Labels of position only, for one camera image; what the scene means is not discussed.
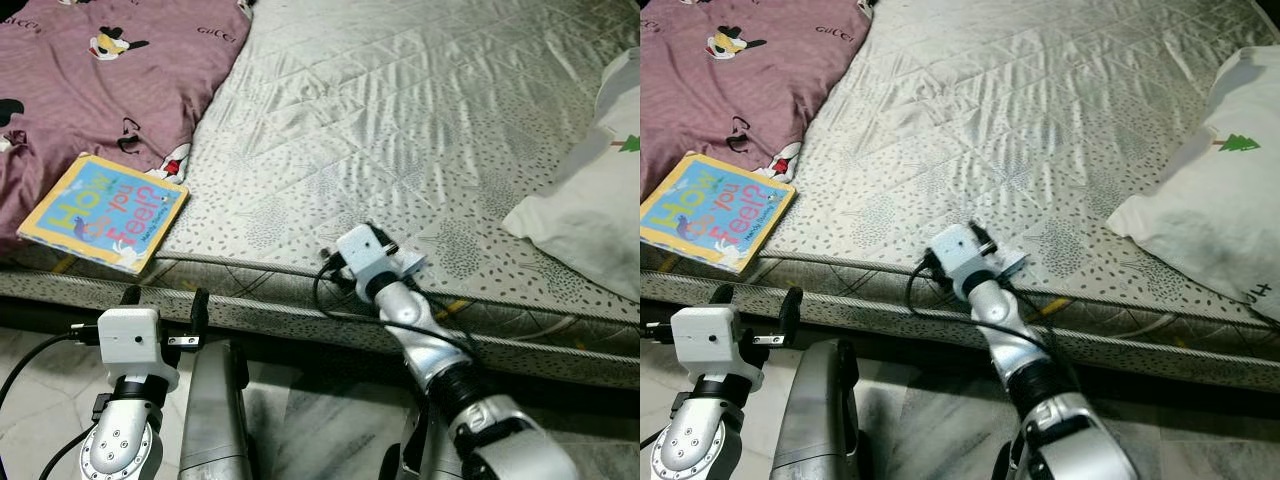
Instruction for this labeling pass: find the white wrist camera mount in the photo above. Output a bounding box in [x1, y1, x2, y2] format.
[335, 225, 403, 301]
[97, 308, 181, 393]
[670, 305, 746, 386]
[927, 224, 1006, 301]

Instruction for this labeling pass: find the blue yellow children's book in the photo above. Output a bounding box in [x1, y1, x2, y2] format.
[640, 152, 798, 276]
[17, 153, 191, 276]

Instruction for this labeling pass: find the silver left robot leg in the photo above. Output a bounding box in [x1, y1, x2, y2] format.
[178, 340, 251, 480]
[770, 338, 861, 480]

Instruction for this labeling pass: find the silver right robot leg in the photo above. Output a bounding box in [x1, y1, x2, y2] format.
[380, 400, 451, 480]
[990, 420, 1041, 480]

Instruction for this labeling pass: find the pink cartoon mouse blanket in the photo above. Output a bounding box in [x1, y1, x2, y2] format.
[640, 0, 873, 201]
[0, 0, 253, 256]

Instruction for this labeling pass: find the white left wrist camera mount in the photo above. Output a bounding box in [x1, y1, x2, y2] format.
[97, 308, 181, 393]
[670, 305, 746, 386]

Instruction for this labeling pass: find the silver robot leg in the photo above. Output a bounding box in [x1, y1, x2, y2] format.
[990, 420, 1041, 480]
[380, 400, 451, 480]
[178, 340, 251, 480]
[770, 338, 861, 480]

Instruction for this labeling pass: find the white pillow with tree print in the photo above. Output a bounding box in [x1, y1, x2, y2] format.
[1105, 45, 1280, 323]
[500, 48, 641, 301]

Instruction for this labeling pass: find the quilted grey-white mattress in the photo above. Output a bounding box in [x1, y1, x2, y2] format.
[0, 0, 641, 391]
[640, 0, 1280, 386]

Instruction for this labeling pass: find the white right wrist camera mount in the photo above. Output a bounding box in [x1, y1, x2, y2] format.
[927, 224, 1006, 301]
[335, 225, 403, 301]

